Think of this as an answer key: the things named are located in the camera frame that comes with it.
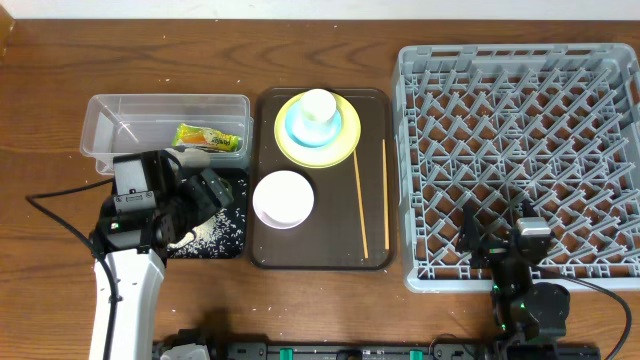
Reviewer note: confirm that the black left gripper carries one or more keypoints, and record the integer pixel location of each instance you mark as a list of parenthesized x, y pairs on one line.
[(194, 187)]

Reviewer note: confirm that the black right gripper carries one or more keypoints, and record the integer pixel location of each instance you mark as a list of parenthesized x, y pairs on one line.
[(470, 240)]

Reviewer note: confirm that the white tissue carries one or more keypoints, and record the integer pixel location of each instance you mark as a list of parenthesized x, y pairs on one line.
[(188, 157)]

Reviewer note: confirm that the pile of rice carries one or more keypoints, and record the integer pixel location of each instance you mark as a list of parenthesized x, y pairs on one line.
[(223, 235)]

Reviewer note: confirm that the green yellow snack wrapper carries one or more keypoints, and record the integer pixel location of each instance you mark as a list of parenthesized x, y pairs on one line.
[(205, 138)]

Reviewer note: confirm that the white bowl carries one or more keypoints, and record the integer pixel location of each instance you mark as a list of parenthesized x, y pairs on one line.
[(283, 199)]

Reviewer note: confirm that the white cup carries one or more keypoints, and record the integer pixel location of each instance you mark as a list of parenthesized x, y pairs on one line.
[(318, 105)]

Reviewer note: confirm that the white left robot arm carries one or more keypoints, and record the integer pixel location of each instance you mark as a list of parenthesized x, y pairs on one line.
[(128, 284)]

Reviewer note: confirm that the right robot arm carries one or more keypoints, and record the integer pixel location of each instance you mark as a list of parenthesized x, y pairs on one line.
[(532, 315)]

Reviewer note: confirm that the clear plastic waste bin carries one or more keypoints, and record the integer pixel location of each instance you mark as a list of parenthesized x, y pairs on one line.
[(119, 124)]

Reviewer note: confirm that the grey dishwasher rack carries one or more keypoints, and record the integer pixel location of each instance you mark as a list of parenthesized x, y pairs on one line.
[(489, 126)]

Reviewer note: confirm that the black plastic tray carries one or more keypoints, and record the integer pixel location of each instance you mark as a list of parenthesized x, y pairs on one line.
[(115, 232)]

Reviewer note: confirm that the brown serving tray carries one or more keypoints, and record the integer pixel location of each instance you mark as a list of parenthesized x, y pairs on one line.
[(330, 237)]

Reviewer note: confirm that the left wooden chopstick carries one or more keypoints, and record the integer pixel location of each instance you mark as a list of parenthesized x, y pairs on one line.
[(360, 205)]

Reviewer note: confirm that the blue plate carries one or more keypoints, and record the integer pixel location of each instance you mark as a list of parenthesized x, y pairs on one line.
[(308, 133)]

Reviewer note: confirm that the yellow plate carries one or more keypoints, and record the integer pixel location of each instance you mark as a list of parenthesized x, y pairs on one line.
[(326, 156)]

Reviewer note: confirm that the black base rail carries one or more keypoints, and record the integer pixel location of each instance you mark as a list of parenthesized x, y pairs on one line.
[(192, 344)]

